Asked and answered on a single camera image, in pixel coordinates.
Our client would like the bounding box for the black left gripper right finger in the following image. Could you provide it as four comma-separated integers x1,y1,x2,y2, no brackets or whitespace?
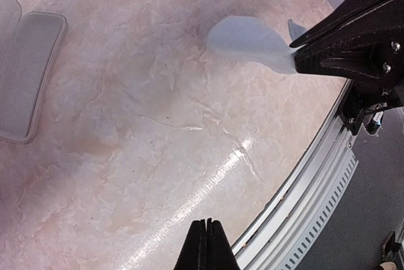
206,218,240,270

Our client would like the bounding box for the pink glasses case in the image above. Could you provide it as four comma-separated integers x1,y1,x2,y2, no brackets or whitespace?
1,0,68,144

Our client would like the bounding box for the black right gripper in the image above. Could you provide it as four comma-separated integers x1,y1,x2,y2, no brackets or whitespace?
290,0,403,136

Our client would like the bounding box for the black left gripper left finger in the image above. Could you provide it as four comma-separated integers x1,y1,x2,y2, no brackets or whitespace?
174,220,207,270

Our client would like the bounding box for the light blue cloth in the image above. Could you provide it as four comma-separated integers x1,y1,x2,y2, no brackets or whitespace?
206,16,297,74

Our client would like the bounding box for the front aluminium rail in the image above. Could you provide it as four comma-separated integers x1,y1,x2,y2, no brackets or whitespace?
232,81,359,269

